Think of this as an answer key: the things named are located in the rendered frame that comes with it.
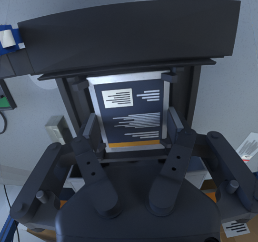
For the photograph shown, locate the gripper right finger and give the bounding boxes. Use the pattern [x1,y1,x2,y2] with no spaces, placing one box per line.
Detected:
[145,106,258,224]

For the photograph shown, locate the silver and navy SSD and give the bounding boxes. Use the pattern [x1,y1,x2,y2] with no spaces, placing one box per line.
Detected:
[86,70,172,153]

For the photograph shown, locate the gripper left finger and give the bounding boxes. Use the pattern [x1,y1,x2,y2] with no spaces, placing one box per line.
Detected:
[10,112,123,232]

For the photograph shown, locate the dark grey drive rest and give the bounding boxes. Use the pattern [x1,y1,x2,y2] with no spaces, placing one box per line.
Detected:
[37,59,217,164]

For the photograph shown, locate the black thin cable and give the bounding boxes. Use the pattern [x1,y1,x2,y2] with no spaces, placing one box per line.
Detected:
[2,184,20,242]

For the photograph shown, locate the black and green device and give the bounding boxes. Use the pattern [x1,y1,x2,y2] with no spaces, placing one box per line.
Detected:
[0,78,17,111]

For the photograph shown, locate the dark grey drive enclosure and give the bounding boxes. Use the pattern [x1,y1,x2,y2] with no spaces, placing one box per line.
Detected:
[17,0,242,76]

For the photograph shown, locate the dark grey box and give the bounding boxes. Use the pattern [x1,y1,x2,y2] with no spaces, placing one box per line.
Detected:
[0,50,34,79]

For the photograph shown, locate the blue metal leg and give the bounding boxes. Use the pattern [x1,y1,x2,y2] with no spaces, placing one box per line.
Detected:
[0,213,17,242]

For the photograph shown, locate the clear bag with red label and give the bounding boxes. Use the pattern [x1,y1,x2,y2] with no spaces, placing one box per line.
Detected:
[235,131,258,163]

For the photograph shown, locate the white printed label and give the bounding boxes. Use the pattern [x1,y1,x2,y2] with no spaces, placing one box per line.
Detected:
[221,220,251,239]

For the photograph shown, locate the blue box with white label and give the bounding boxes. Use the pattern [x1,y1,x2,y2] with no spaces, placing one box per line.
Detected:
[0,24,26,55]

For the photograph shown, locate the pale grey small box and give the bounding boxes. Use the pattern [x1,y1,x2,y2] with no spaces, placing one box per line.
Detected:
[44,115,69,144]

